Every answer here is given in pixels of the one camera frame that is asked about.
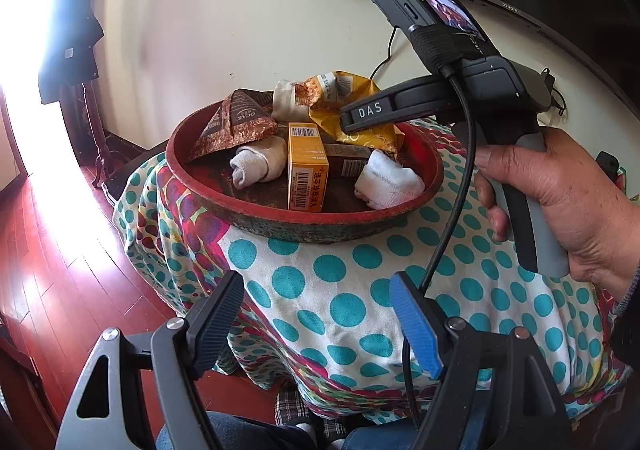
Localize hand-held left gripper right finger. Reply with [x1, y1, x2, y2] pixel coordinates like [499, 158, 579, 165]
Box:
[389, 272, 573, 450]

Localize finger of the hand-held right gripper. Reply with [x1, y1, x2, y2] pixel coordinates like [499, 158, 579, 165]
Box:
[340, 97, 401, 134]

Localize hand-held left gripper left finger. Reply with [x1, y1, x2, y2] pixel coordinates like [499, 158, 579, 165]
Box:
[54, 270, 246, 450]

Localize yellow snack packet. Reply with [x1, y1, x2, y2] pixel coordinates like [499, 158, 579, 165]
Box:
[295, 71, 405, 161]

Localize dark brown box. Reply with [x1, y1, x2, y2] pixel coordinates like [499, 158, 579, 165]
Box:
[325, 144, 375, 179]

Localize white sock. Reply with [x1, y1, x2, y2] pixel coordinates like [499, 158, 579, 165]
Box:
[229, 136, 289, 189]
[354, 150, 427, 211]
[272, 78, 303, 123]

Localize yellow carton box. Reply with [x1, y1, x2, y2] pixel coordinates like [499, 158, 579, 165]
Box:
[287, 123, 331, 213]

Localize red round tray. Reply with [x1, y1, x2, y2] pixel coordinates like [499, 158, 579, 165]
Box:
[166, 102, 446, 245]

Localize brown snack packet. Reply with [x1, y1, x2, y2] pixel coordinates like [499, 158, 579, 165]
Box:
[189, 88, 279, 162]

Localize person's right hand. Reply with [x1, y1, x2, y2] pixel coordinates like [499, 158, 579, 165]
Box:
[472, 127, 640, 303]

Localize black power adapter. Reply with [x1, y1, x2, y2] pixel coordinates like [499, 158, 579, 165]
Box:
[541, 70, 568, 117]

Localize person's blue jeans legs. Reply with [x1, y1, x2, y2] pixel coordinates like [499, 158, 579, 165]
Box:
[155, 410, 431, 450]

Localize plaid cloth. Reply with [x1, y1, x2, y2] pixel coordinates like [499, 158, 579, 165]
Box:
[275, 389, 351, 441]

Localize polka dot tablecloth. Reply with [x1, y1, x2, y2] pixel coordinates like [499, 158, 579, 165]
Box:
[112, 117, 631, 423]

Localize small black object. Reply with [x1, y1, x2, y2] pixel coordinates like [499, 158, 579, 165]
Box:
[596, 151, 621, 191]

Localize black hanging jacket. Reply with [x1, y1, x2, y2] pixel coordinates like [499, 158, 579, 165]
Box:
[39, 0, 105, 104]

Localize black wall cable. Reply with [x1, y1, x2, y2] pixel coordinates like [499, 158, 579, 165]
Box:
[369, 26, 401, 80]

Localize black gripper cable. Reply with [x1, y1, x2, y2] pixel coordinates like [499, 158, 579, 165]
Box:
[401, 74, 475, 431]

